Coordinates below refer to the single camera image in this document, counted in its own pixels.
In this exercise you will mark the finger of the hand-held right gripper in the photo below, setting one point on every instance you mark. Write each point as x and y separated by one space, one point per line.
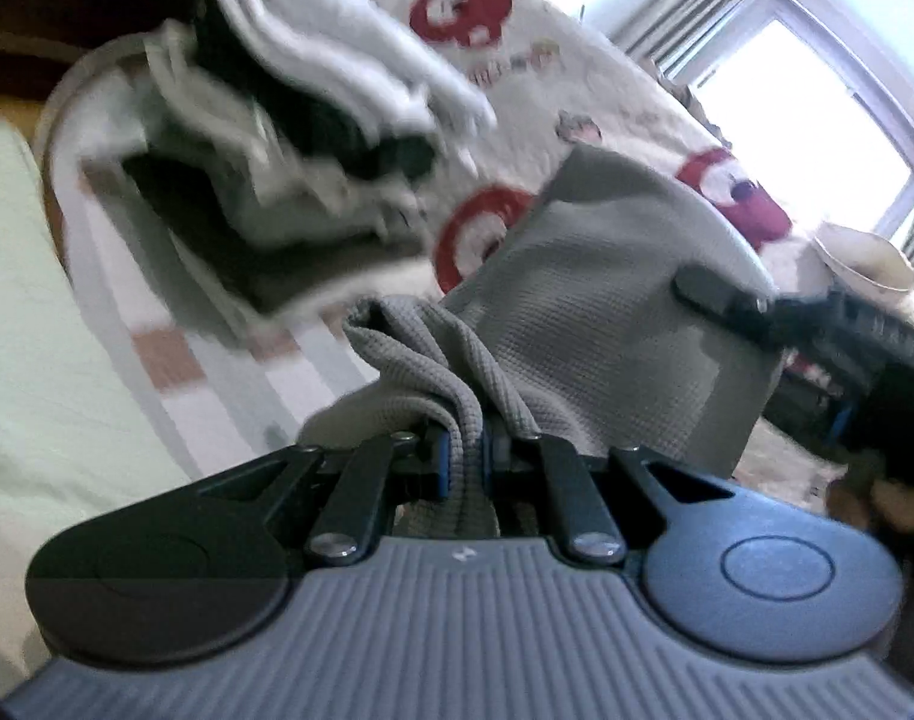
712 296

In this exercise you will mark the white blanket with red print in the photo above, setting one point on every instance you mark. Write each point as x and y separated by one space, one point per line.
577 67

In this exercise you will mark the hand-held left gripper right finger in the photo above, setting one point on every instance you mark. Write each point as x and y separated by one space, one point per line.
502 466

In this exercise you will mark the pile of folded clothes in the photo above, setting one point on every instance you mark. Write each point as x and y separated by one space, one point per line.
292 127

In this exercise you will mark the checked white and brown bedcover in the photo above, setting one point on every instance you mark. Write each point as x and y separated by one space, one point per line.
202 390

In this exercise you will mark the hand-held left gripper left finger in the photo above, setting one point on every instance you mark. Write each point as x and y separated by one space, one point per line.
438 466

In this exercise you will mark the bright window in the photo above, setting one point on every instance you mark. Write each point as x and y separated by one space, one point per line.
809 97

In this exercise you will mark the grey striped curtain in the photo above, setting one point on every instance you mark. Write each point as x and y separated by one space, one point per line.
689 15

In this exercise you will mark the person's right hand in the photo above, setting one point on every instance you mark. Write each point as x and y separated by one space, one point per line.
899 504

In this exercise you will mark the cream hat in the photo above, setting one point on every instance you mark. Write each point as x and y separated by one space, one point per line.
869 262

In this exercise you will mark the light green quilt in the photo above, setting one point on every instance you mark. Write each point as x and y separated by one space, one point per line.
37 315

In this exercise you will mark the grey waffle-knit garment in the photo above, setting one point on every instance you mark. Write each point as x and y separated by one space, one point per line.
592 300

